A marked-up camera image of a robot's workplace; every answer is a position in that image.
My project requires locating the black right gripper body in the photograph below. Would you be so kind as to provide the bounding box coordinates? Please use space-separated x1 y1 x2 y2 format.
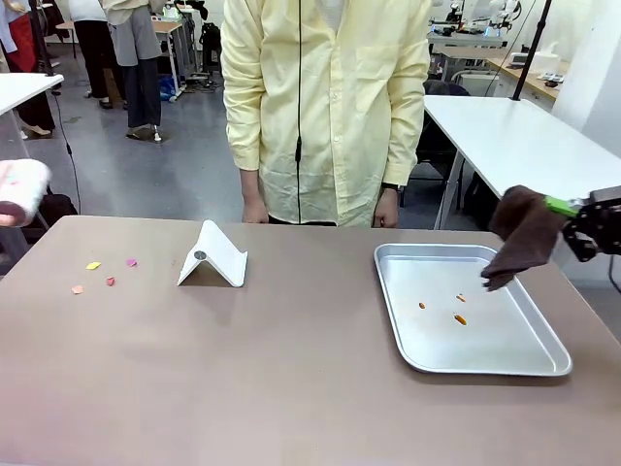
574 185 621 255

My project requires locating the brown cloth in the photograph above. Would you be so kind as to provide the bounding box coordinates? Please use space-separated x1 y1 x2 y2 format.
480 184 567 292

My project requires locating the pink white lint roller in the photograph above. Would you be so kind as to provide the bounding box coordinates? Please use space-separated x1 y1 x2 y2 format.
0 158 53 228

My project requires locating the person right forearm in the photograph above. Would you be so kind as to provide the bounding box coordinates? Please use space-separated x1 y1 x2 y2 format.
221 72 267 194

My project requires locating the person left forearm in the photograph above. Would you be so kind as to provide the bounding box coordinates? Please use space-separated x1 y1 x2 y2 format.
380 72 431 186

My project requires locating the person left hand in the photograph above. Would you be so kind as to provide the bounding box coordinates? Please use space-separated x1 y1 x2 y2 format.
372 189 400 229

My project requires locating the person right hand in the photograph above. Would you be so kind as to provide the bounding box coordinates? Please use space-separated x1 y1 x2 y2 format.
241 186 270 224

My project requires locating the wooden counter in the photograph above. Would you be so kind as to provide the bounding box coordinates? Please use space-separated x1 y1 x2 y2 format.
484 55 560 101

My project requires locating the black office chair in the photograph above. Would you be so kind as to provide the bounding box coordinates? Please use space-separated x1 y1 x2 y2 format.
409 80 473 195

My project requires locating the white tissue box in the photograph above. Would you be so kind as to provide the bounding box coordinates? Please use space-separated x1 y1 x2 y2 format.
537 41 560 75

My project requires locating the silver metal tray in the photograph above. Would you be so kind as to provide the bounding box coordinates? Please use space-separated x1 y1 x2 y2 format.
373 243 573 378

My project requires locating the black tripod pole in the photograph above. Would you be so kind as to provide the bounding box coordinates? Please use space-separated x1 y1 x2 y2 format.
510 0 554 103

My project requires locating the person in yellow shirt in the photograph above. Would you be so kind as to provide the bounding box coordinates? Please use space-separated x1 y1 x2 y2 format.
220 0 433 228

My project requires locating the white folded stand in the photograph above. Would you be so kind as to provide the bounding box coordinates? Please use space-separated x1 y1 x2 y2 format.
176 218 249 288

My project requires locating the black stool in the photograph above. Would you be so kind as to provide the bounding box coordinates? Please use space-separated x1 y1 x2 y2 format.
199 20 224 75

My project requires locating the blue bag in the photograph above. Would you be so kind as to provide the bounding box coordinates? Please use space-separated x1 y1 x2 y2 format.
158 74 180 103

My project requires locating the wooden top desk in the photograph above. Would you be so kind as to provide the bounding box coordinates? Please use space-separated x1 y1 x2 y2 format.
150 17 189 98

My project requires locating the person in grey apron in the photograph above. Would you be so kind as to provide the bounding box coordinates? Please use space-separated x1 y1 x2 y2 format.
102 0 165 143

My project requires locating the person in black trousers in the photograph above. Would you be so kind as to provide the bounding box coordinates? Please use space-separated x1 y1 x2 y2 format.
66 0 128 111

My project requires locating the black bag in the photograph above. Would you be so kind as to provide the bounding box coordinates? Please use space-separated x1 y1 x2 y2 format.
37 192 80 229

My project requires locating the black light stand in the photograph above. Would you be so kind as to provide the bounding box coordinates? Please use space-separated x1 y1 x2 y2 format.
27 0 63 96

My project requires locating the small white table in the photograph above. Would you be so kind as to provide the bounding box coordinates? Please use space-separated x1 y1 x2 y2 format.
0 72 65 117

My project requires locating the black lavalier microphone cable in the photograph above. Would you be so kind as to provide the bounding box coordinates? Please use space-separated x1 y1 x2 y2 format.
294 0 306 225

